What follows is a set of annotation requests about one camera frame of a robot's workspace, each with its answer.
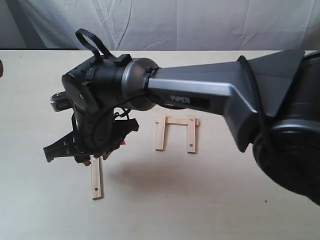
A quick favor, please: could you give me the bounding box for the wooden stick with holes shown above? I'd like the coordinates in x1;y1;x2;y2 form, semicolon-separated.
187;115;196;154
91;157;103;201

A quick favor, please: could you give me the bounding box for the white backdrop cloth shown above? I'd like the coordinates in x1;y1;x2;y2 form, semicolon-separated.
0;0;320;51

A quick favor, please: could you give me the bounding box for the plain horizontal wooden stick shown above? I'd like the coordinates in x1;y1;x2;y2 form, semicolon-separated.
155;116;200;127

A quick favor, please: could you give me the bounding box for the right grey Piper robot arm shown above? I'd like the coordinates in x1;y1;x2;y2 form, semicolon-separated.
43;50;320;204

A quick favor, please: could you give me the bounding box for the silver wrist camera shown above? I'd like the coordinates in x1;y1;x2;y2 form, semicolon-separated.
49;91;72;112

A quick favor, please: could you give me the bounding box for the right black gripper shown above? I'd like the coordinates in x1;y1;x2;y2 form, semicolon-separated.
43;107;139;166

